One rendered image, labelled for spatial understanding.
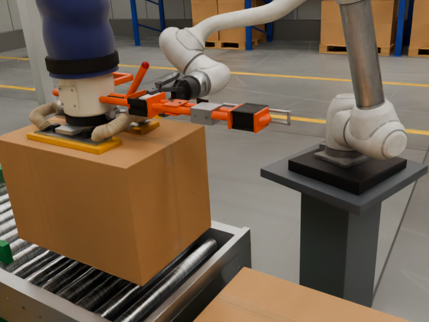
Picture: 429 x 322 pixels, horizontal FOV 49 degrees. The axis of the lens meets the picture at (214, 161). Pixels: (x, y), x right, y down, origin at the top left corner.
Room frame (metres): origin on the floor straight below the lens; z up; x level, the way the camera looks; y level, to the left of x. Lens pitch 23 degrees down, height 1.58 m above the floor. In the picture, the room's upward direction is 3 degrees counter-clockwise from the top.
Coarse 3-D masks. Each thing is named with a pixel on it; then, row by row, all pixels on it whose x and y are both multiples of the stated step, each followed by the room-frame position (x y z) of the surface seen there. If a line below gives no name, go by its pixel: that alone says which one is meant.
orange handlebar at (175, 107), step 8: (120, 80) 1.68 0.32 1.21; (128, 80) 1.71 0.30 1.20; (56, 88) 1.58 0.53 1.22; (104, 96) 1.43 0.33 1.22; (120, 96) 1.44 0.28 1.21; (120, 104) 1.39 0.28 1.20; (152, 104) 1.32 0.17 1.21; (160, 104) 1.31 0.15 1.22; (168, 104) 1.29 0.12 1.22; (176, 104) 1.28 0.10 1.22; (184, 104) 1.30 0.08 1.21; (192, 104) 1.29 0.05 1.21; (168, 112) 1.29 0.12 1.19; (176, 112) 1.27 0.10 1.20; (184, 112) 1.25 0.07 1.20; (216, 112) 1.20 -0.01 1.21; (224, 112) 1.19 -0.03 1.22; (224, 120) 1.19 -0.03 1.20; (264, 120) 1.13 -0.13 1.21
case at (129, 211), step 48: (0, 144) 1.49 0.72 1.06; (48, 144) 1.41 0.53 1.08; (144, 144) 1.36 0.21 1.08; (192, 144) 1.45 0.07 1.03; (48, 192) 1.38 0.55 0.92; (96, 192) 1.25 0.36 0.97; (144, 192) 1.23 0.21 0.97; (192, 192) 1.43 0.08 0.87; (48, 240) 1.41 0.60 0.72; (96, 240) 1.27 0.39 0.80; (144, 240) 1.21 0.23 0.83; (192, 240) 1.41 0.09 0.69
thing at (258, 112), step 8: (240, 104) 1.21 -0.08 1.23; (232, 112) 1.16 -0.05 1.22; (240, 112) 1.15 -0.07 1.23; (248, 112) 1.13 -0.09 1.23; (256, 112) 1.13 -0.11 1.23; (264, 112) 1.15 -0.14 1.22; (232, 120) 1.17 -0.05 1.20; (240, 120) 1.15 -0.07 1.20; (248, 120) 1.14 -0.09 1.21; (256, 120) 1.12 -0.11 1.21; (232, 128) 1.16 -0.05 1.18; (240, 128) 1.15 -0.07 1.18; (248, 128) 1.13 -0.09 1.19; (256, 128) 1.12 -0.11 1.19
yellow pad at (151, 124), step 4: (148, 120) 1.53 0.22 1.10; (152, 120) 1.54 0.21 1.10; (132, 124) 1.50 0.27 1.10; (136, 124) 1.49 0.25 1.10; (140, 124) 1.49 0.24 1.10; (144, 124) 1.50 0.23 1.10; (148, 124) 1.50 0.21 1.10; (152, 124) 1.50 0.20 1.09; (156, 124) 1.52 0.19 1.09; (132, 128) 1.47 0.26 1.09; (136, 128) 1.46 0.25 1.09; (140, 128) 1.46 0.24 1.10; (144, 128) 1.47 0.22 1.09; (148, 128) 1.48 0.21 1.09; (152, 128) 1.50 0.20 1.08; (132, 132) 1.47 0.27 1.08; (136, 132) 1.46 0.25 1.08; (140, 132) 1.45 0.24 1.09; (144, 132) 1.46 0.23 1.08
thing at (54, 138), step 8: (48, 128) 1.50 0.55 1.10; (32, 136) 1.46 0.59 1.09; (40, 136) 1.44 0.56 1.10; (48, 136) 1.44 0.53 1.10; (56, 136) 1.42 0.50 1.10; (64, 136) 1.41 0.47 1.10; (72, 136) 1.41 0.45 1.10; (80, 136) 1.40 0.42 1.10; (88, 136) 1.38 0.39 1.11; (56, 144) 1.40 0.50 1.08; (64, 144) 1.37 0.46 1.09; (72, 144) 1.35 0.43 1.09; (80, 144) 1.34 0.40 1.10; (88, 144) 1.34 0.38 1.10; (96, 144) 1.32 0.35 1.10; (104, 144) 1.33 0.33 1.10; (112, 144) 1.34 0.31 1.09; (120, 144) 1.37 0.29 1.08; (88, 152) 1.32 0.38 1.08; (96, 152) 1.30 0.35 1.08; (104, 152) 1.31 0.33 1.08
